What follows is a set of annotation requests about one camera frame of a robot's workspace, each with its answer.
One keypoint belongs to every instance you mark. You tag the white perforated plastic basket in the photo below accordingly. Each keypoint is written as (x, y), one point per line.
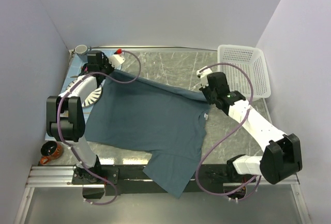
(252, 62)

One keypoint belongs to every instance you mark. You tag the white blue striped plate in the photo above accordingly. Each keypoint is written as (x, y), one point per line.
(87, 89)

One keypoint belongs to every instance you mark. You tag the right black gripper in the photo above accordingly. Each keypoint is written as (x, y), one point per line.
(204, 90)

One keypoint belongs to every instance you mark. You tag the aluminium frame rail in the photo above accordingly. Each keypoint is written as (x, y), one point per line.
(61, 176)

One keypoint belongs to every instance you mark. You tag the brown orange ceramic mug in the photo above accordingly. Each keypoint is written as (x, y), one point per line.
(51, 150)

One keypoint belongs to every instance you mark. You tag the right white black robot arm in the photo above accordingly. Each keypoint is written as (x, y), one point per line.
(281, 156)

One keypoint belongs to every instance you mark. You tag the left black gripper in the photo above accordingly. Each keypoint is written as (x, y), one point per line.
(106, 60)

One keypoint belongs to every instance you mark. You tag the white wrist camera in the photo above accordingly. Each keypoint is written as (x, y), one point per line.
(202, 75)
(116, 60)

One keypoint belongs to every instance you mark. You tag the blue checked placemat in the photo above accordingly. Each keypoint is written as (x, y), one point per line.
(74, 69)

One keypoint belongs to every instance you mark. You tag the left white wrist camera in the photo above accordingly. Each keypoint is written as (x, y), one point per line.
(116, 60)

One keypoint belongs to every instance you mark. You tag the blue-grey t-shirt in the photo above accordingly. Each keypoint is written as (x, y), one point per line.
(142, 115)

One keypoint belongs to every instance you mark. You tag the grey mug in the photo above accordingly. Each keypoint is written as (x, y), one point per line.
(82, 52)

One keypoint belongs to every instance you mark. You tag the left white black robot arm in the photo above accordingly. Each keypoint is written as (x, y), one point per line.
(65, 118)

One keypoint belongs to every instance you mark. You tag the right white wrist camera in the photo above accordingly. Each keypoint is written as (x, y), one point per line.
(202, 75)

